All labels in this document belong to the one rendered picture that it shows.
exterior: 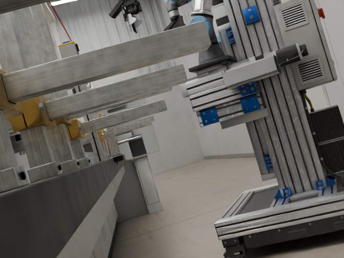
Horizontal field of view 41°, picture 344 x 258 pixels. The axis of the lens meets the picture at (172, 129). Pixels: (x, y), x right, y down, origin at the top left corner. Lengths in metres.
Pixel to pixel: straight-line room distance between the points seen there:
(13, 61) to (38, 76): 0.23
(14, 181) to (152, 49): 0.21
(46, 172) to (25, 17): 0.42
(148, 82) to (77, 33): 11.19
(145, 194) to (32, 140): 4.34
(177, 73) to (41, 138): 0.25
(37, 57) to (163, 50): 0.52
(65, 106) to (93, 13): 11.34
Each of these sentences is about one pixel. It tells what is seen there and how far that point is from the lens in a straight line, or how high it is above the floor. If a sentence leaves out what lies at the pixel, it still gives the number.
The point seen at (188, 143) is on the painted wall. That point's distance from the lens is 11.76.
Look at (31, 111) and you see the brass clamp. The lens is 0.73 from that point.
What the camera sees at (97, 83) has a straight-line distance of 5.09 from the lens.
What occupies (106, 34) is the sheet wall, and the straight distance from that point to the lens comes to 11.94.
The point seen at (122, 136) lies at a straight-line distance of 5.03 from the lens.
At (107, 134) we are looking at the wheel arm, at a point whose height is 0.82.
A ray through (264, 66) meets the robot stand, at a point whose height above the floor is 0.91.
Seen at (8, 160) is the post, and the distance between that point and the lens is 0.51.
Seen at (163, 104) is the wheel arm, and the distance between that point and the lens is 1.29.
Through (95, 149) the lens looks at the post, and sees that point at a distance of 1.99.
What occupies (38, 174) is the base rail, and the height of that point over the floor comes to 0.71.
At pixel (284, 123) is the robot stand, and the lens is 2.62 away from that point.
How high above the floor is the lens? 0.70
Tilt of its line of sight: 1 degrees up
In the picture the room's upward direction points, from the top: 16 degrees counter-clockwise
